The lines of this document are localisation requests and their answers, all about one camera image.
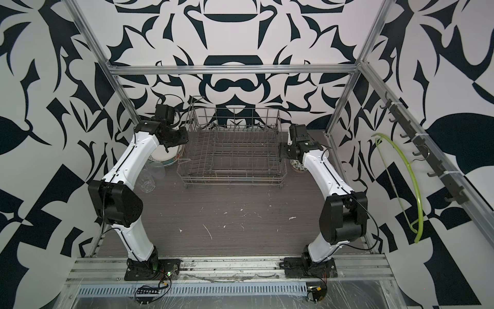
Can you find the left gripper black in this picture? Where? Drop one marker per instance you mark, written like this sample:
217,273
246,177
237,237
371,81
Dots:
184,132

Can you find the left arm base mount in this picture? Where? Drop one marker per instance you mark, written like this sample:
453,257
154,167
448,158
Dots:
152,271

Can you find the black wall hook rail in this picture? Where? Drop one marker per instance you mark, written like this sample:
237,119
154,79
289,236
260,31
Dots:
425,151

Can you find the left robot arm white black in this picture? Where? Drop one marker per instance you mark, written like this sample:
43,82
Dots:
113,197

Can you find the black white patterned bowl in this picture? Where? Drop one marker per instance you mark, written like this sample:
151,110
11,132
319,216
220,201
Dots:
297,166

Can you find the aluminium frame bars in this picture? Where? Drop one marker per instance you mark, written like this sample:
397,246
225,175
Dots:
476,208

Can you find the clear faceted plastic cup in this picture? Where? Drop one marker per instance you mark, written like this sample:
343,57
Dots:
145,181

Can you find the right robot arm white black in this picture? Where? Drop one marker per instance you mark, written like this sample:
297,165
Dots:
344,215

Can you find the zigzag rim white bowl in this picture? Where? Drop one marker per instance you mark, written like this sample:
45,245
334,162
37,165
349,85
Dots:
161,153

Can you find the grey wire dish rack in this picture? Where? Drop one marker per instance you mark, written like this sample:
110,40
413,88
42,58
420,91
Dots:
231,145

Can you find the frosted textured plastic cup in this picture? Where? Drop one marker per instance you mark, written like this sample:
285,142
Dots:
157,169

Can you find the white slotted cable duct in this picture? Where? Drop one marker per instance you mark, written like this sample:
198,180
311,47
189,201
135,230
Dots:
200,289

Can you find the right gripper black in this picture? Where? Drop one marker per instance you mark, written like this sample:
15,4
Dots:
283,150

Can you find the teal red striped bowl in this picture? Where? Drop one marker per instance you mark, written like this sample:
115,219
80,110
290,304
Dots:
168,163

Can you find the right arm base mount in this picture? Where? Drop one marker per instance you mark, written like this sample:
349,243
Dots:
303,267

